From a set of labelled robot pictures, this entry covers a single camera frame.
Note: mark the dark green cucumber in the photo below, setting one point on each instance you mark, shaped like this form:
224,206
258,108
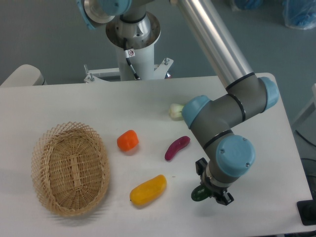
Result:
200,193

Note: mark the woven wicker basket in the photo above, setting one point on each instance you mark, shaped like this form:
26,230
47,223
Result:
70,169

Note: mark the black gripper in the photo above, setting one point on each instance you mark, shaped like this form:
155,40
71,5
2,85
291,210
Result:
218,189

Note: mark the white furniture at right edge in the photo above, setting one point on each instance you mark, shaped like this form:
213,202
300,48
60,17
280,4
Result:
306,111

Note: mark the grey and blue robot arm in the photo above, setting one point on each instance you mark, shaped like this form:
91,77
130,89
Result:
229,156

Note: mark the blue plastic bag left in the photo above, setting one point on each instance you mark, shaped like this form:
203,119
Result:
238,5

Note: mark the blue plastic bag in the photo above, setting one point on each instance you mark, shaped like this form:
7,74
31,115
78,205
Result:
299,14
238,5

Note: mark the white chair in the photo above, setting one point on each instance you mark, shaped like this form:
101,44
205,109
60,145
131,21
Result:
25,75

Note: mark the orange bell pepper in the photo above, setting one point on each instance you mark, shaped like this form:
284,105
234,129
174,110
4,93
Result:
127,141

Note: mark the black device at table edge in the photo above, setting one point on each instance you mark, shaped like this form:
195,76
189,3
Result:
307,212

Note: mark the blue plastic bag right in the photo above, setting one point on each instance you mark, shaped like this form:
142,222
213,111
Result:
299,14

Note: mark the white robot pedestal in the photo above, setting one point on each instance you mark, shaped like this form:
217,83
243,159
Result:
134,43

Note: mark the yellow mango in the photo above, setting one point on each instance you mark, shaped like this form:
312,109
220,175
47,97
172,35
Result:
148,191

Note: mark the purple sweet potato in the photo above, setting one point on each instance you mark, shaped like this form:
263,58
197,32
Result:
176,146

